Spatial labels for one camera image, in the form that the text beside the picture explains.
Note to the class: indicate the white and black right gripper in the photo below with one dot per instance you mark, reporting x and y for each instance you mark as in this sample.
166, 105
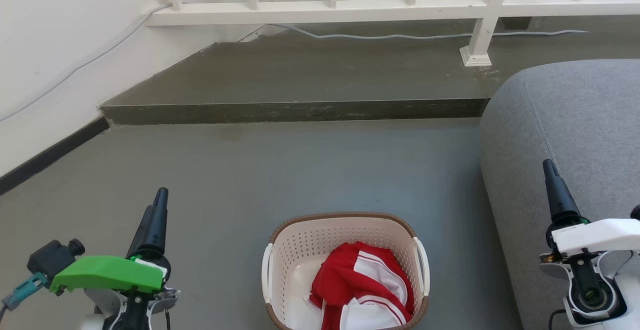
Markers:
600, 235

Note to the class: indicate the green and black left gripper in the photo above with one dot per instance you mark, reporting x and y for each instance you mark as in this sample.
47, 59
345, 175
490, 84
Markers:
105, 272

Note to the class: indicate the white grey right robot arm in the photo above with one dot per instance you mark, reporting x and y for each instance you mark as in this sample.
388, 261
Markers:
592, 290

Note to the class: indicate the beige perforated plastic laundry basket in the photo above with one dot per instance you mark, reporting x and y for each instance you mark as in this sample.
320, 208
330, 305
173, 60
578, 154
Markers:
305, 250

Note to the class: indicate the grey fabric sofa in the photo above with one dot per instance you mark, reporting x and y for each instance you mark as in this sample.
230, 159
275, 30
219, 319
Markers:
575, 120

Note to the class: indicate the black baseboard strip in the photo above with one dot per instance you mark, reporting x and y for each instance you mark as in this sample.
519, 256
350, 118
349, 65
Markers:
50, 156

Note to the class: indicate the red and white garment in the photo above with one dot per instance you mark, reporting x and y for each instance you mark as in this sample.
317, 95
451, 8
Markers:
345, 280

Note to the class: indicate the white wooden railing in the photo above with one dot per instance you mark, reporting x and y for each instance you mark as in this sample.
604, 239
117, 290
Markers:
320, 11

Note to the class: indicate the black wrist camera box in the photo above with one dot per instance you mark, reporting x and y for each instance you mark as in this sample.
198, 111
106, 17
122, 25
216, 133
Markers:
50, 259

